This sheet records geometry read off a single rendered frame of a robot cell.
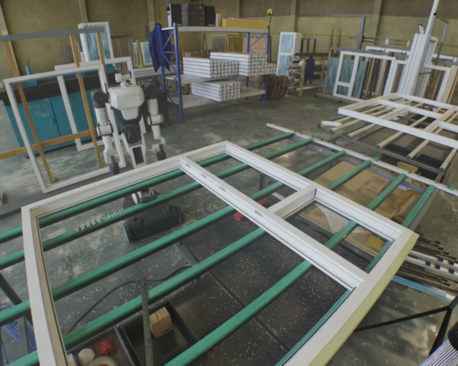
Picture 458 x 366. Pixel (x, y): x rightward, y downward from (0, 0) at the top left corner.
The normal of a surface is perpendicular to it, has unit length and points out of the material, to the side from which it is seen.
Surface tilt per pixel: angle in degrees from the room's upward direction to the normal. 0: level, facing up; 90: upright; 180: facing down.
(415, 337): 0
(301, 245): 90
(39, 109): 90
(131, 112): 90
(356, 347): 0
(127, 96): 90
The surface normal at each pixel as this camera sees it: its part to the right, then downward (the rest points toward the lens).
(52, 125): 0.63, 0.40
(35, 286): 0.00, -0.86
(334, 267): -0.78, 0.32
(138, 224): 0.38, -0.30
